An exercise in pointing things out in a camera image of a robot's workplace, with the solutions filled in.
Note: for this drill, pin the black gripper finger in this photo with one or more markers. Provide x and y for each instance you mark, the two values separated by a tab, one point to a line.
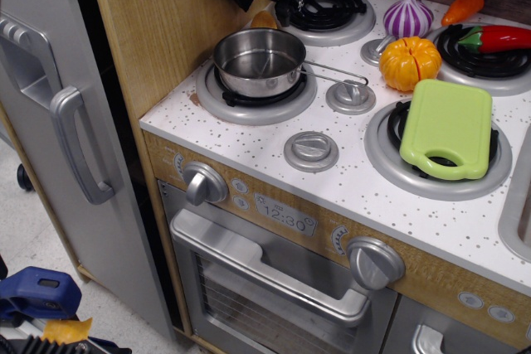
283	11

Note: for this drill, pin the yellow toy corn cob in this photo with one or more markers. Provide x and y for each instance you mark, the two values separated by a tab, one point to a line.
263	19

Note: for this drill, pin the small steel saucepan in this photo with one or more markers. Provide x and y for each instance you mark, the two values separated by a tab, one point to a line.
261	62

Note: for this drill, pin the back left stove burner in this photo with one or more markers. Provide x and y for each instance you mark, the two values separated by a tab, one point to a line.
327	23

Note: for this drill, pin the stove burner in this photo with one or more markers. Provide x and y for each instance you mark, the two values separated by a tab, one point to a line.
218	100
327	23
382	142
505	73

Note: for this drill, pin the front left stove burner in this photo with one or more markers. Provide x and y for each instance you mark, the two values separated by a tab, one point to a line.
218	100

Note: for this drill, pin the front right stove burner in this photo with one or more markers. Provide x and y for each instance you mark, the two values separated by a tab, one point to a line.
382	142

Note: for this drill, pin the back right stove burner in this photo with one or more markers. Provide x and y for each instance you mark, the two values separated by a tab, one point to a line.
505	73

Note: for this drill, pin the silver stovetop knob back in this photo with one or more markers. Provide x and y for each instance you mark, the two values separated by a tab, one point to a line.
371	51

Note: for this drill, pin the silver stovetop knob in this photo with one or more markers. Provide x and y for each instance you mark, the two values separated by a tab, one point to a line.
371	51
347	97
311	151

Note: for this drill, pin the silver stovetop knob middle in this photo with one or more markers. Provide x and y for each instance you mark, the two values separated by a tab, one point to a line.
347	97

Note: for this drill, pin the purple white toy onion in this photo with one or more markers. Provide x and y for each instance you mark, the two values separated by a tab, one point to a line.
407	18

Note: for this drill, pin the orange toy pumpkin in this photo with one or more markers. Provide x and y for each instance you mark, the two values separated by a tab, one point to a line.
407	61

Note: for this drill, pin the silver stovetop knob front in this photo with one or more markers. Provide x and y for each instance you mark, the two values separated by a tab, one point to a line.
311	151

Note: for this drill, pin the orange toy carrot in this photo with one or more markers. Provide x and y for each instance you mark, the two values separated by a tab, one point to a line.
460	10

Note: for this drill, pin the left silver oven dial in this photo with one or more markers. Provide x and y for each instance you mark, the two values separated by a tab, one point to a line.
204	183

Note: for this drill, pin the silver oven dial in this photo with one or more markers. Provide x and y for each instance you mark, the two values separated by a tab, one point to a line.
204	183
374	264

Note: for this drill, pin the green plastic cutting board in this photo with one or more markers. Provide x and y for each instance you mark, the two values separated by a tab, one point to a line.
448	129

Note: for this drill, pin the red toy chili pepper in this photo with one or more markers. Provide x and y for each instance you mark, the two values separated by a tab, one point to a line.
496	38

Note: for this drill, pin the silver toy fridge door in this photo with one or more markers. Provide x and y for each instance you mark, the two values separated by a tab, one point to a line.
47	45

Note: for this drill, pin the right silver oven dial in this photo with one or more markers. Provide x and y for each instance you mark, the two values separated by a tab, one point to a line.
374	264

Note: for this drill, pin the silver oven door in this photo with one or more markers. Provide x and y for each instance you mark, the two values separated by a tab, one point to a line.
249	290

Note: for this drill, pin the black caster wheel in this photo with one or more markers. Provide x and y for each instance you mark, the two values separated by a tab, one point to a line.
23	180

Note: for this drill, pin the silver sink rim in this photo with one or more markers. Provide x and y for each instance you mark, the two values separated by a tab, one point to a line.
514	223

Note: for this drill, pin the lower right silver drawer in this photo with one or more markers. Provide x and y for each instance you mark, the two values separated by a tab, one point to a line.
415	328

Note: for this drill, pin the blue clamp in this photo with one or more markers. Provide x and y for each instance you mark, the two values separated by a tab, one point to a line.
39	293

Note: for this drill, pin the yellow tape piece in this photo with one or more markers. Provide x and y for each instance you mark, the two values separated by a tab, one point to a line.
66	331

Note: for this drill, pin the silver fridge door handle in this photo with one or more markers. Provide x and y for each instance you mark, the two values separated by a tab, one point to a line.
87	138

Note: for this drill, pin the silver oven door handle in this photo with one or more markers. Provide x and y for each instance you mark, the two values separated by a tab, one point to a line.
244	257

